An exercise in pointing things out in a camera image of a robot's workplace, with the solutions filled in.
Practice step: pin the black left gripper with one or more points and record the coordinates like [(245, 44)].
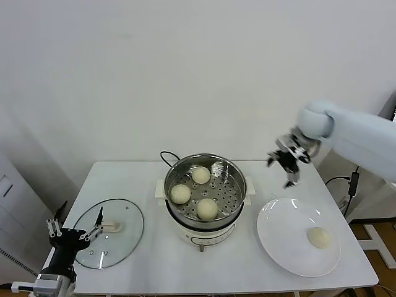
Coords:
[(69, 239)]

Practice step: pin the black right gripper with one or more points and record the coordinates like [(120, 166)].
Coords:
[(289, 162)]

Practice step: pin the round glass pot lid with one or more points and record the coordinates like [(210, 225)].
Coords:
[(127, 222)]

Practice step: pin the white steamed baozi bun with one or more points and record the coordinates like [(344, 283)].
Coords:
[(319, 237), (180, 194), (201, 175), (207, 209)]

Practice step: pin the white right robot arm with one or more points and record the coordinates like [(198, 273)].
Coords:
[(355, 133)]

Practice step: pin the perforated stainless steamer basket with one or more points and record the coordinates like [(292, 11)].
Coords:
[(226, 191)]

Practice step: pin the large white round plate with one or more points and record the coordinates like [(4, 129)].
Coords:
[(284, 229)]

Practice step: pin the white electric cooker pot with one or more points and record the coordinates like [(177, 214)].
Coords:
[(204, 236)]

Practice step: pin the white side desk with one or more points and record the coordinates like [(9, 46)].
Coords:
[(379, 244)]

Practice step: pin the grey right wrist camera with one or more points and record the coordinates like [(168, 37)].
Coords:
[(286, 140)]

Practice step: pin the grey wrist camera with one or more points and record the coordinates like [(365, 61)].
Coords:
[(46, 284), (286, 140)]

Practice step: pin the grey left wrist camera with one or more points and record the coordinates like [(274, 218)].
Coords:
[(46, 284)]

